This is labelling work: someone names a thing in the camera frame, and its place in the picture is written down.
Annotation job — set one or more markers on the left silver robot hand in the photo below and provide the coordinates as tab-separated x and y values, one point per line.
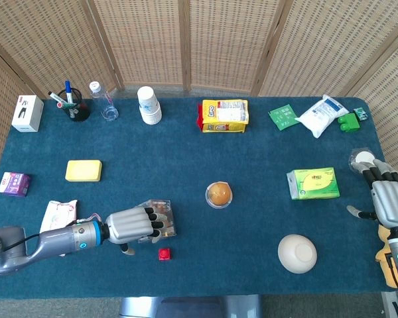
129	225

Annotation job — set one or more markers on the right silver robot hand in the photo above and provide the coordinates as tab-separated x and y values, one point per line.
391	202

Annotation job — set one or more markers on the clear box of brown capsules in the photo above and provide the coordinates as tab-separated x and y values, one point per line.
162	212

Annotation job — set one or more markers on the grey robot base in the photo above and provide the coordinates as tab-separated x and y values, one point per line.
185	306

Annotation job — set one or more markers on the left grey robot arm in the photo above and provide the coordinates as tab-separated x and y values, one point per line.
59	240

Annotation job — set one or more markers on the white cardboard box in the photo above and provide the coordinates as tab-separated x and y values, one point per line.
27	112

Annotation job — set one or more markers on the small red toy brick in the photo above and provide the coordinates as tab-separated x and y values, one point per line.
164	254

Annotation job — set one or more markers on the orange plush toy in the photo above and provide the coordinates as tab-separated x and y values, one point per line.
383	258

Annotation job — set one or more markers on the clear plastic cup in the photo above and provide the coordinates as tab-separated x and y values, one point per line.
353	155

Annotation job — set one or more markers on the blue felt table cover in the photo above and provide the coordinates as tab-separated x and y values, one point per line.
152	159

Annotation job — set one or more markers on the yellow sponge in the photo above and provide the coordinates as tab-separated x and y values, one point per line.
83	170

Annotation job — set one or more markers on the pink wet wipes pack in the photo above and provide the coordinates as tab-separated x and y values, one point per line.
58	213

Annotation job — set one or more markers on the green tissue pack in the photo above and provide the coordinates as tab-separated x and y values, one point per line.
315	183

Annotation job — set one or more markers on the green toy brick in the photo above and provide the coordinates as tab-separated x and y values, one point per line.
349	122

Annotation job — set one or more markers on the small green white packet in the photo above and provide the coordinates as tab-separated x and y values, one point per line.
361	113

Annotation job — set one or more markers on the orange bun in clear dome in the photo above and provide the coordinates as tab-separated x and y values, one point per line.
219	194

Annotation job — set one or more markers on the beige upturned bowl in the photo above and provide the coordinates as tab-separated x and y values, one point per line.
296	253

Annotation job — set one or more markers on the white plastic packet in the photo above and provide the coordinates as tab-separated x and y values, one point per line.
321	116

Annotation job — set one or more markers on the stack of white paper cups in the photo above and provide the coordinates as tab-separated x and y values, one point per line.
149	109

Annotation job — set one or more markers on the purple pad pack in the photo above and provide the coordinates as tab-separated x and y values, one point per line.
15	183

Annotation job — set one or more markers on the black mesh pen holder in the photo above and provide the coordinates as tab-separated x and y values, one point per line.
79	112

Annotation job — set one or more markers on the clear plastic water bottle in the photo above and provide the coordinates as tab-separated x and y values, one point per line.
104	102

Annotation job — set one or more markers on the green marker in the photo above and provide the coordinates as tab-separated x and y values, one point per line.
69	105

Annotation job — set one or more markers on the flat green sachet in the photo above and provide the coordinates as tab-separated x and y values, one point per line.
283	116

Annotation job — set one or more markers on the yellow Lipo snack package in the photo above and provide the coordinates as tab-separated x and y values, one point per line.
224	116

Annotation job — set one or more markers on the white marker with red band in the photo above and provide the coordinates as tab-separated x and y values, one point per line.
54	96

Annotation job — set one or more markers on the blue marker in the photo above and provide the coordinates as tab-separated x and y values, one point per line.
68	89

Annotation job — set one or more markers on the wicker folding screen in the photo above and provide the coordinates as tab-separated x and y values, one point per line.
219	43

